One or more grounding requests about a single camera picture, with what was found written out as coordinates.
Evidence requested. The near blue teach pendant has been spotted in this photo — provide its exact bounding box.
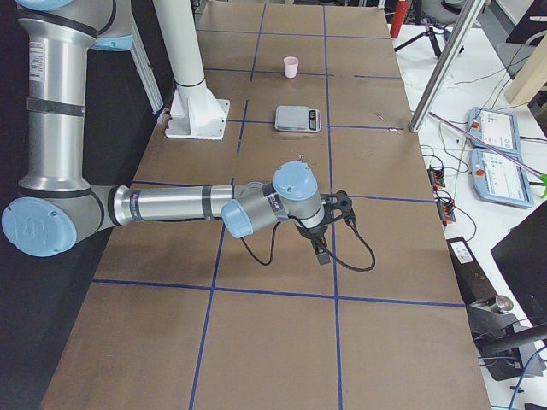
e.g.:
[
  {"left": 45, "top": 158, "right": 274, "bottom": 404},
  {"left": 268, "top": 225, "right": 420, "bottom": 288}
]
[{"left": 470, "top": 149, "right": 534, "bottom": 208}]

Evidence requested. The aluminium frame post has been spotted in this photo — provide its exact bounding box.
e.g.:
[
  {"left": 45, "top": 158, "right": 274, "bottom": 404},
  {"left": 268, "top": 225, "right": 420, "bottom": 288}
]
[{"left": 409, "top": 0, "right": 485, "bottom": 132}]

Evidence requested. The blue teach pendant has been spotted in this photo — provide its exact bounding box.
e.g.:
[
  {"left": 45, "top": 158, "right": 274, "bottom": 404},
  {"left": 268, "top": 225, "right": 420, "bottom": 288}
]
[
  {"left": 470, "top": 149, "right": 534, "bottom": 208},
  {"left": 468, "top": 107, "right": 521, "bottom": 155}
]

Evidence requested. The orange terminal block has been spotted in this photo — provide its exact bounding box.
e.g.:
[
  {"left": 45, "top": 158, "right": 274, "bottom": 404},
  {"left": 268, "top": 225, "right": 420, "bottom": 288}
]
[
  {"left": 436, "top": 197, "right": 456, "bottom": 226},
  {"left": 427, "top": 167, "right": 445, "bottom": 190}
]

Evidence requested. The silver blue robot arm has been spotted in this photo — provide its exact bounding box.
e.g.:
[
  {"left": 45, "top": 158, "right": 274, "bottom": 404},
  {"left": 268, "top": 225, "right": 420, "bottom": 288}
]
[{"left": 2, "top": 1, "right": 338, "bottom": 263}]

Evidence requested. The white pedestal column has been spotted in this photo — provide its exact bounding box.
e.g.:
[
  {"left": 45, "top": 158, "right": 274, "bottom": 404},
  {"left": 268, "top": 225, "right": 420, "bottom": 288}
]
[{"left": 153, "top": 0, "right": 230, "bottom": 140}]

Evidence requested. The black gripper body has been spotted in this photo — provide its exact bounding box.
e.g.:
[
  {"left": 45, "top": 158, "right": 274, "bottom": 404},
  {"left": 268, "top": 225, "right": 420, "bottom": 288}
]
[{"left": 297, "top": 214, "right": 332, "bottom": 249}]

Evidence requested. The grabber stick green handle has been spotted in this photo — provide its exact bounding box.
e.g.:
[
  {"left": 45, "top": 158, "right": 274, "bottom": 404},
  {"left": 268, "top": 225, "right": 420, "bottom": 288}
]
[{"left": 428, "top": 112, "right": 546, "bottom": 187}]

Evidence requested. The red cylinder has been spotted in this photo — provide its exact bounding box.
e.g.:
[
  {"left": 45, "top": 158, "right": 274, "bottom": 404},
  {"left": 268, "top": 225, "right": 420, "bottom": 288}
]
[{"left": 390, "top": 0, "right": 409, "bottom": 39}]

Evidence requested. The silver digital kitchen scale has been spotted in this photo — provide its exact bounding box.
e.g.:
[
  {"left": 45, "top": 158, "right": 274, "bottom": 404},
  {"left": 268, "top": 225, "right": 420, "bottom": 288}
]
[{"left": 274, "top": 105, "right": 321, "bottom": 132}]

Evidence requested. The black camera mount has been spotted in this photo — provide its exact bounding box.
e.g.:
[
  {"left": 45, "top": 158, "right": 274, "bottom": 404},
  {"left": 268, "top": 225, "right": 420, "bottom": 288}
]
[{"left": 321, "top": 190, "right": 356, "bottom": 225}]

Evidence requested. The black tripod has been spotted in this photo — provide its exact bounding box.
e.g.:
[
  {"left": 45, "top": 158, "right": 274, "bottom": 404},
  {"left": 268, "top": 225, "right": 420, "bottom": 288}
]
[{"left": 394, "top": 26, "right": 452, "bottom": 60}]

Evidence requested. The pink plastic cup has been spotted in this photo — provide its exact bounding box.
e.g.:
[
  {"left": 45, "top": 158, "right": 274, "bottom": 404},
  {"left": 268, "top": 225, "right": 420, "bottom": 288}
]
[{"left": 283, "top": 56, "right": 299, "bottom": 79}]

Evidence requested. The far blue teach pendant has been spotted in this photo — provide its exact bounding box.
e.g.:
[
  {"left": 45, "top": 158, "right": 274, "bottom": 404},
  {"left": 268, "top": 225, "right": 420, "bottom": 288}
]
[{"left": 468, "top": 107, "right": 521, "bottom": 155}]

